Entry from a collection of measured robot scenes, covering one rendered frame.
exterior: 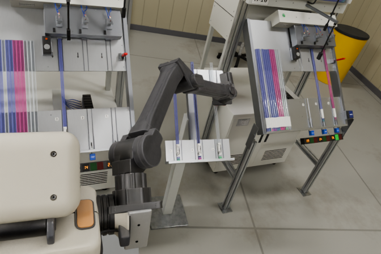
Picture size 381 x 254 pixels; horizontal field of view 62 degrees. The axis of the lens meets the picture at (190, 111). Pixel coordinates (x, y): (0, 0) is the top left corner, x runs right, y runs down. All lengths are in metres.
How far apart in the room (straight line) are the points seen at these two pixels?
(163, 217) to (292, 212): 0.99
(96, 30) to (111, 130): 0.47
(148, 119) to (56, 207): 0.33
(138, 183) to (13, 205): 0.25
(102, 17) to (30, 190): 1.15
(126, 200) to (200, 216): 1.59
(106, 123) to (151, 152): 0.83
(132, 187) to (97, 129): 0.86
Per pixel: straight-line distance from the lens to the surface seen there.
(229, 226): 2.30
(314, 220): 2.64
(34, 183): 0.59
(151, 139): 0.75
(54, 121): 1.54
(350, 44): 4.57
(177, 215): 2.23
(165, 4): 4.65
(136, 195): 0.71
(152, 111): 0.83
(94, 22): 1.60
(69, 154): 0.59
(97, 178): 2.15
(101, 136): 1.55
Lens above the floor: 1.78
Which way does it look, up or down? 34 degrees down
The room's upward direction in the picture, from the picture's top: 14 degrees clockwise
